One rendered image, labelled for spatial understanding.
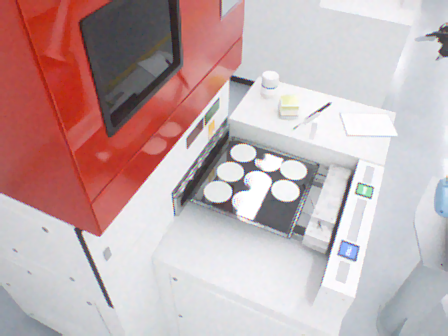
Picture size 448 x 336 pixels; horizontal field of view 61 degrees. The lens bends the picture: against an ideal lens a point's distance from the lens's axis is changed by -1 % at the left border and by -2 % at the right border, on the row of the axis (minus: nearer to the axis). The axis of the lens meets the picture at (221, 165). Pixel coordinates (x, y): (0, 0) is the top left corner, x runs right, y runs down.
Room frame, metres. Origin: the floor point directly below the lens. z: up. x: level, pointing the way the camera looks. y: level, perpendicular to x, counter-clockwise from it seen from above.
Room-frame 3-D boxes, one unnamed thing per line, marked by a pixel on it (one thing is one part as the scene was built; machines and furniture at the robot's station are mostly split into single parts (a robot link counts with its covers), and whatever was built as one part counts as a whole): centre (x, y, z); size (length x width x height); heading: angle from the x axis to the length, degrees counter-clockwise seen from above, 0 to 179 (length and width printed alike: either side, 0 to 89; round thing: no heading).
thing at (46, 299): (1.00, 0.46, 0.41); 0.82 x 0.71 x 0.82; 156
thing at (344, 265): (0.74, -0.44, 0.89); 0.55 x 0.09 x 0.14; 156
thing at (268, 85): (1.40, -0.20, 1.01); 0.07 x 0.07 x 0.10
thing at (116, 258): (0.86, 0.15, 1.02); 0.82 x 0.03 x 0.40; 156
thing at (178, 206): (1.02, 0.07, 0.89); 0.44 x 0.02 x 0.10; 156
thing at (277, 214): (0.95, -0.13, 0.90); 0.34 x 0.34 x 0.01; 66
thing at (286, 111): (1.27, -0.27, 1.00); 0.07 x 0.07 x 0.07; 3
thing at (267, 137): (1.26, -0.38, 0.89); 0.62 x 0.35 x 0.14; 66
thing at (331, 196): (0.86, -0.38, 0.87); 0.36 x 0.08 x 0.03; 156
